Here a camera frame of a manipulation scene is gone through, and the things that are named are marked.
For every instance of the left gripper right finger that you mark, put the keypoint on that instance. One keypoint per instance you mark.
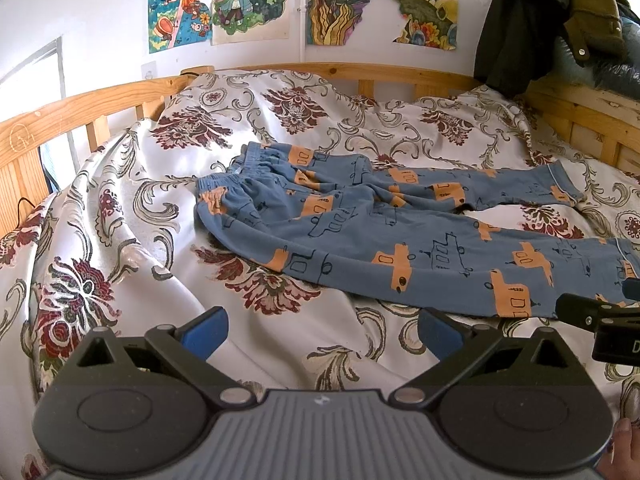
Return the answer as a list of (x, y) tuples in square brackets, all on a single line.
[(459, 348)]

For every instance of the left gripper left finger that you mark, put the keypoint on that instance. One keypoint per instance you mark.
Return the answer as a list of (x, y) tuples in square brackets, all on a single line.
[(184, 351)]

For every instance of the blue patterned pyjama pants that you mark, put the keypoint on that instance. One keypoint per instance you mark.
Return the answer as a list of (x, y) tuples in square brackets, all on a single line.
[(408, 235)]

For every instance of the operator hand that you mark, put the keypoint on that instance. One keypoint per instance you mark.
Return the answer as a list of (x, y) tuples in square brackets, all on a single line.
[(621, 461)]

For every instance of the white floral bedspread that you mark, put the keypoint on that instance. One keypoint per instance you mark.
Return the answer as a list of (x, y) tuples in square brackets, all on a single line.
[(122, 247)]

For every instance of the black plastic bag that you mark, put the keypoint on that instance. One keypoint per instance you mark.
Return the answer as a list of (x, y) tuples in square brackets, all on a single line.
[(556, 58)]

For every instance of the olive green garment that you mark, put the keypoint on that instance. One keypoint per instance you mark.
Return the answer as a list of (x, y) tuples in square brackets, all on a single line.
[(595, 10)]

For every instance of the dark jacket on bedpost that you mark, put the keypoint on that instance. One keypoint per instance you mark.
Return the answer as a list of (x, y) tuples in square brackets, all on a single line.
[(506, 58)]

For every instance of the blonde chibi poster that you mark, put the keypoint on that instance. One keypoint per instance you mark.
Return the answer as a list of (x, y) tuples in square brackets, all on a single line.
[(238, 21)]

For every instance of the anime girl poster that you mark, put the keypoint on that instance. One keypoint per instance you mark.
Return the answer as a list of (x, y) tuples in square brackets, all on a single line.
[(176, 23)]

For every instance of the wooden bed frame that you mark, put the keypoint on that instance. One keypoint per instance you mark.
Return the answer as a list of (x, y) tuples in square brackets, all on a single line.
[(597, 122)]

